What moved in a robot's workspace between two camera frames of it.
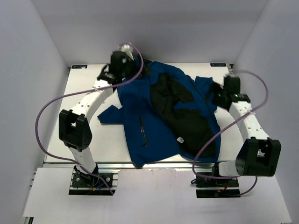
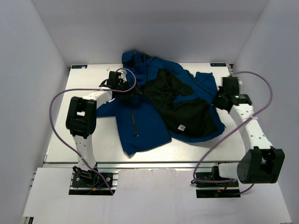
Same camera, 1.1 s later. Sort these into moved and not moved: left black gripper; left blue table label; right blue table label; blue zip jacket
Moved: left black gripper; blue zip jacket
Not moved: left blue table label; right blue table label
